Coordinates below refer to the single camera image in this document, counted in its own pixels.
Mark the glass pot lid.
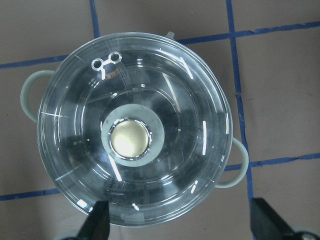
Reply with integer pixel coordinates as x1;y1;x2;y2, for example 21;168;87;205
36;31;234;225

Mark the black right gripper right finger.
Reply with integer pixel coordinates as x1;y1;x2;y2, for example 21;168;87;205
250;198;296;240

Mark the brown paper table cover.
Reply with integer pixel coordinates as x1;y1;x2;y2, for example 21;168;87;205
0;0;320;240

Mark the pale green steel pot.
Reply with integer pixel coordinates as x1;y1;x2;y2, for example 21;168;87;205
20;30;250;225

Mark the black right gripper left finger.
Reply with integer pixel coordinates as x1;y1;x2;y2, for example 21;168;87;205
75;200;110;240

